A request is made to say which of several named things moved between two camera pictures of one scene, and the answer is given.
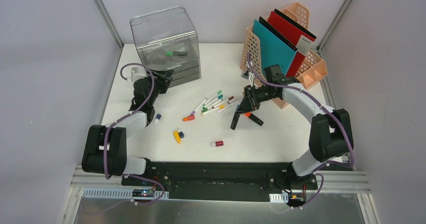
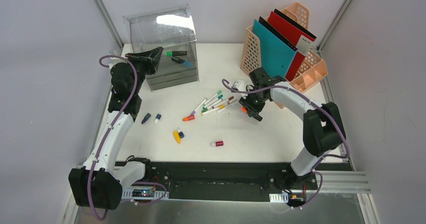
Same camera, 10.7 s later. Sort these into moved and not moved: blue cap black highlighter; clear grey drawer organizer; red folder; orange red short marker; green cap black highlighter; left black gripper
Moved: left black gripper; blue cap black highlighter
Not moved: red folder; clear grey drawer organizer; green cap black highlighter; orange red short marker
